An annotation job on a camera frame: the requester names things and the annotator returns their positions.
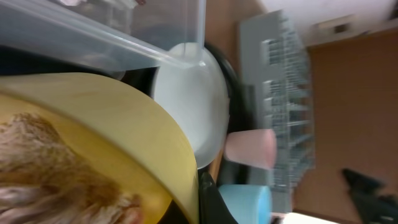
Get pink cup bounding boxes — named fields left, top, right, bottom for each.
left=224, top=129, right=277, bottom=170

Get yellow bowl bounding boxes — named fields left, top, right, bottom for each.
left=1, top=73, right=199, bottom=223

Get blue cup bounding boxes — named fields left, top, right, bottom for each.
left=218, top=184, right=272, bottom=224

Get food scraps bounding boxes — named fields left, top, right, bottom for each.
left=1, top=113, right=144, bottom=224

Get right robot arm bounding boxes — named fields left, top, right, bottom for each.
left=341, top=168, right=397, bottom=224

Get grey dishwasher rack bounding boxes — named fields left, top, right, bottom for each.
left=239, top=10, right=315, bottom=213

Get grey plate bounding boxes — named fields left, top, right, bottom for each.
left=151, top=48, right=229, bottom=169

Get upper wooden chopstick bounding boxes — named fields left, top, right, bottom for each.
left=208, top=149, right=224, bottom=182

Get round black tray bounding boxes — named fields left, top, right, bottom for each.
left=121, top=43, right=252, bottom=223

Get clear plastic bin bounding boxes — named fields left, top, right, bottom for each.
left=1, top=0, right=206, bottom=72

